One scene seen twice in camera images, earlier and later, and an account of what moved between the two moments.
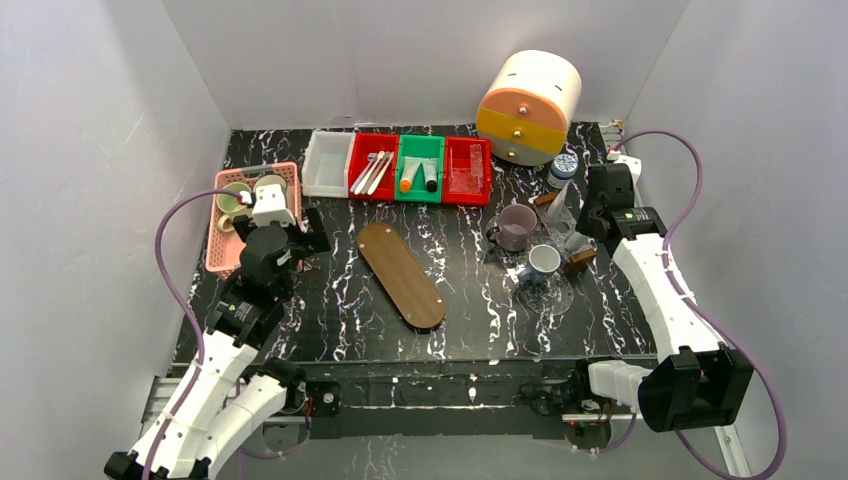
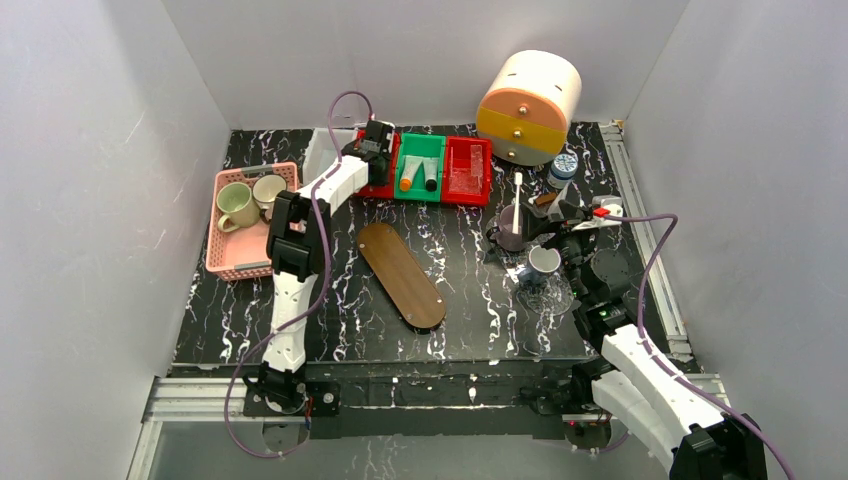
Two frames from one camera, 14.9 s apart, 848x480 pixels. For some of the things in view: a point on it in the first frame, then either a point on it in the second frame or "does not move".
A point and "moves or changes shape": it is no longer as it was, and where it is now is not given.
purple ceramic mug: x=516 y=222 does not move
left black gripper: x=308 y=237 to x=379 y=169
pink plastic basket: x=224 y=248 does not move
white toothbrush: x=380 y=174 moves or changes shape
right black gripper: x=589 y=220 to x=553 y=221
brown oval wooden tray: x=405 y=280 does not move
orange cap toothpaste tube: x=409 y=169 does not move
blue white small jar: x=563 y=169 does not move
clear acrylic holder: x=467 y=179 does not move
